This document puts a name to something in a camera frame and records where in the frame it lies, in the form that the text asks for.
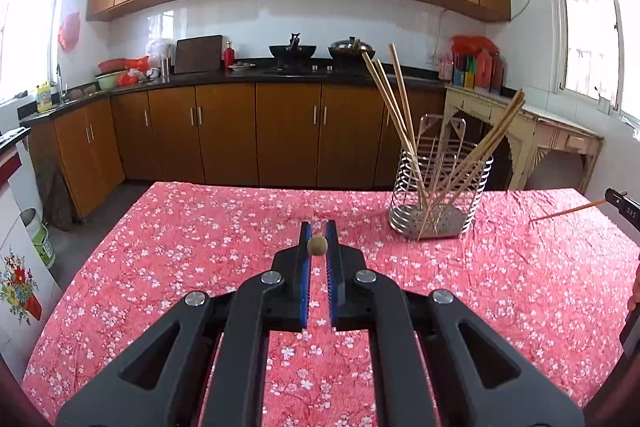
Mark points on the yellow detergent bottle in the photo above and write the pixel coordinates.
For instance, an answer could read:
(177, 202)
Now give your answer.
(44, 98)

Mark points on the flower decal white cabinet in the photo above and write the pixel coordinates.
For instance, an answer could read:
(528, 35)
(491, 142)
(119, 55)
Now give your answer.
(29, 293)

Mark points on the wooden chopstick four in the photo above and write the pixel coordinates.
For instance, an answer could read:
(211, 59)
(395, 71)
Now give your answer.
(403, 95)

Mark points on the wooden chopstick three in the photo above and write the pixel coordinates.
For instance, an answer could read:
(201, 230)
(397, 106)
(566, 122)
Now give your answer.
(398, 119)

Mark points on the red thermos bottles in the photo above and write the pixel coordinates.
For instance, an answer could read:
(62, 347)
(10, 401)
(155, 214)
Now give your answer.
(489, 72)

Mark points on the dark cutting board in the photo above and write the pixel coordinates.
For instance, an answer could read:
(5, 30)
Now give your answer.
(200, 54)

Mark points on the cream old wooden table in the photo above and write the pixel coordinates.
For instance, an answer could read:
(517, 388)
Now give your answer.
(532, 134)

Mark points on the metal wire utensil holder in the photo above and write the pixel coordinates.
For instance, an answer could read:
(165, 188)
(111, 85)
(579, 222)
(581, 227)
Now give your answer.
(436, 190)

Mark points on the left window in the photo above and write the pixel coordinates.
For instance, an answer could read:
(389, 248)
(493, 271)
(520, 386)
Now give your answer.
(28, 44)

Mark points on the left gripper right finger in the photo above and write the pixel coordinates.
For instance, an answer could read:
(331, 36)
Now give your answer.
(434, 361)

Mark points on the red plastic bag on wall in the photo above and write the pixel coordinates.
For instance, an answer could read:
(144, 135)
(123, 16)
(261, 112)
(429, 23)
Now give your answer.
(68, 33)

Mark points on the green basin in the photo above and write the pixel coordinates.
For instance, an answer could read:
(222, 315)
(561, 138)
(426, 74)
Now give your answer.
(108, 81)

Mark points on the red basin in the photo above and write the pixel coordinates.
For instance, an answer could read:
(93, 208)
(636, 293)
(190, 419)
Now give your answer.
(113, 65)

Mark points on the lower wooden cabinets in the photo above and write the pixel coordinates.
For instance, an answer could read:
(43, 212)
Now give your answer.
(236, 133)

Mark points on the lidded wok right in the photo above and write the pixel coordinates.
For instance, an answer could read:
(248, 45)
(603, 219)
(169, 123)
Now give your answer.
(350, 49)

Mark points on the red bag on table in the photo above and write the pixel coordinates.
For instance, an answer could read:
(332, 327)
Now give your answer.
(472, 45)

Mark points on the wooden chopstick five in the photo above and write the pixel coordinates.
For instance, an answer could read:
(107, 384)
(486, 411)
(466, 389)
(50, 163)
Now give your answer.
(317, 246)

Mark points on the black wok left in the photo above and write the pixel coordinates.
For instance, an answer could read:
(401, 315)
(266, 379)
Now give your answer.
(294, 54)

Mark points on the white plastic bucket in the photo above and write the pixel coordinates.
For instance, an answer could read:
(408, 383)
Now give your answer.
(40, 236)

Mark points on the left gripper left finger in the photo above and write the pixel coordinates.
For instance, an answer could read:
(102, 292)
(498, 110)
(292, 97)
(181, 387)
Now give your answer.
(204, 360)

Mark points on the right hand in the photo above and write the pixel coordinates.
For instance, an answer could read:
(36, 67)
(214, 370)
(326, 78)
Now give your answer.
(634, 299)

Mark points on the wooden chopstick six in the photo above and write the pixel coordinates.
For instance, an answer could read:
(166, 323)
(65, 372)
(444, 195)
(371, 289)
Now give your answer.
(480, 151)

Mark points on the right window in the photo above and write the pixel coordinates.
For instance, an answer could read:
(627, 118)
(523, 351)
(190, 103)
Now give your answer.
(599, 52)

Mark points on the wooden chopstick eight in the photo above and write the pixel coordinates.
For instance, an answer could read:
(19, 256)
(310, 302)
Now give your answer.
(598, 202)

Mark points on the red floral tablecloth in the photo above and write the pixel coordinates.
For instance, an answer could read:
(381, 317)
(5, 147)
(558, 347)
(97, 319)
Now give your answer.
(556, 289)

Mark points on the window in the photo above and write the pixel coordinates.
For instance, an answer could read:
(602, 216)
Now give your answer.
(28, 44)
(599, 52)

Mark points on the wooden chopstick one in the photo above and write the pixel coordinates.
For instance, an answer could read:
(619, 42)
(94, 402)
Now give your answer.
(367, 60)

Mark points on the red small bottle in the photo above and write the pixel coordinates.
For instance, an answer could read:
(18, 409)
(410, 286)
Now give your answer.
(228, 56)

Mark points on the gas stove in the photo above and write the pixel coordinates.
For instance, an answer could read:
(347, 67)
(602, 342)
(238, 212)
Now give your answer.
(291, 70)

